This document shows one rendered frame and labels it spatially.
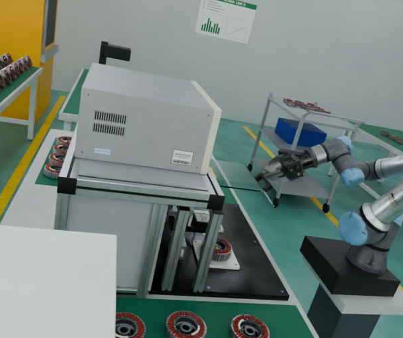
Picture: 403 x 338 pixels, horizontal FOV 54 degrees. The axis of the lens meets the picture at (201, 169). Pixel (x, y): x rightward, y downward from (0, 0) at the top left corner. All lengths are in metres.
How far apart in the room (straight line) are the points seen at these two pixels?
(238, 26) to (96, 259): 6.28
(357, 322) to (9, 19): 4.21
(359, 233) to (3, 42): 4.14
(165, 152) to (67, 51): 5.50
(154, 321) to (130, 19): 5.66
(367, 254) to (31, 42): 4.01
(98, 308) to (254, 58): 6.49
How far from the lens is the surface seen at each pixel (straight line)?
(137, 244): 1.14
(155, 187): 1.05
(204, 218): 1.36
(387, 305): 1.64
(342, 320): 1.70
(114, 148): 1.14
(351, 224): 1.46
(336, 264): 1.56
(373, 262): 1.62
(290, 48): 7.07
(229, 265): 1.41
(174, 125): 1.13
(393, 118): 8.45
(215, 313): 1.26
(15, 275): 0.56
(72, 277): 0.56
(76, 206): 1.08
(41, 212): 1.61
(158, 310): 1.22
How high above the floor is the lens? 1.55
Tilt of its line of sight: 21 degrees down
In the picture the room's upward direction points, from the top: 13 degrees clockwise
